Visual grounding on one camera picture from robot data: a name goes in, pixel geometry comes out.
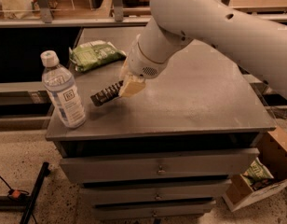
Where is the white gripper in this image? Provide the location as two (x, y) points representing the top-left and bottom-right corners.
(119, 35), (168, 97)

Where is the black rxbar chocolate bar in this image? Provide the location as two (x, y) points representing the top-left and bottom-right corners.
(90, 80), (123, 106)

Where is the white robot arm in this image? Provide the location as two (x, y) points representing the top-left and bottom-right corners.
(120, 0), (287, 100)

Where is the clear plastic water bottle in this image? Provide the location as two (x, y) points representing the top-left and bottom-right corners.
(40, 50), (86, 129)

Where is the green chip bag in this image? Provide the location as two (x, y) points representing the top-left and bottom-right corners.
(69, 40), (127, 73)

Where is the grey drawer cabinet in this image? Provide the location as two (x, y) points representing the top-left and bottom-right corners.
(45, 24), (277, 221)

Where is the top grey drawer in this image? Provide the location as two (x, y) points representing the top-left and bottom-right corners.
(60, 148), (259, 183)

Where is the grey drawer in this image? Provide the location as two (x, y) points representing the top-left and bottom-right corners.
(60, 148), (259, 183)
(93, 201), (216, 220)
(79, 179), (231, 205)

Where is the middle grey drawer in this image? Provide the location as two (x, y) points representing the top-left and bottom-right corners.
(79, 179), (231, 205)

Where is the bottom grey drawer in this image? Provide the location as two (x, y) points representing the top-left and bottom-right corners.
(93, 201), (216, 220)

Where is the green snack bag in box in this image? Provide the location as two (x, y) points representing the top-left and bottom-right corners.
(242, 158), (274, 190)

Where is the cardboard box on floor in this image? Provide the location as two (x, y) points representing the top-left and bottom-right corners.
(223, 127), (287, 212)

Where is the black metal stand leg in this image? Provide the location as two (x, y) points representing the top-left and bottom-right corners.
(0, 161), (50, 224)

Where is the grey metal shelf rail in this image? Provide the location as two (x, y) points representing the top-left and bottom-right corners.
(0, 0), (287, 29)

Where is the black cable with orange clip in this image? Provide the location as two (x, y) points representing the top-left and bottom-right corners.
(0, 169), (39, 224)

